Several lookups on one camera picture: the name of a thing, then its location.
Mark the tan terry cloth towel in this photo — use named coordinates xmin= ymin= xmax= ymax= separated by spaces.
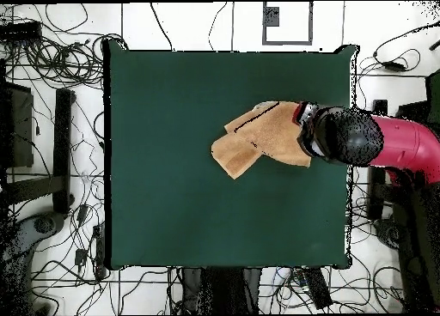
xmin=211 ymin=100 xmax=313 ymax=180

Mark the black flat device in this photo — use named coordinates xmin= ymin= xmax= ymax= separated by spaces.
xmin=0 ymin=20 xmax=44 ymax=43

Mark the black power adapter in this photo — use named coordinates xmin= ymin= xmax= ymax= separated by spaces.
xmin=382 ymin=60 xmax=407 ymax=72

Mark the grey wheeled floor base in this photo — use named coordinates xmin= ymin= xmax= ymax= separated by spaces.
xmin=0 ymin=210 xmax=67 ymax=296
xmin=374 ymin=218 xmax=401 ymax=250

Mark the dark green table cloth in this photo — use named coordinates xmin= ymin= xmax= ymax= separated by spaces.
xmin=102 ymin=39 xmax=360 ymax=271

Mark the black rectangular floor device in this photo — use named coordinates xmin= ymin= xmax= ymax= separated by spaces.
xmin=302 ymin=267 xmax=333 ymax=311

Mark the black power strip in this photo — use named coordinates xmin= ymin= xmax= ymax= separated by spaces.
xmin=91 ymin=222 xmax=107 ymax=279

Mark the black box case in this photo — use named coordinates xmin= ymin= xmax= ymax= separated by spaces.
xmin=0 ymin=82 xmax=35 ymax=169

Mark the black stand frame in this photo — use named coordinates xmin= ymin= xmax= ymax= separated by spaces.
xmin=366 ymin=99 xmax=396 ymax=221
xmin=6 ymin=88 xmax=76 ymax=216

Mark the black cable tangle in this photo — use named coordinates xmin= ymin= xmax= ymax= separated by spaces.
xmin=0 ymin=3 xmax=130 ymax=90

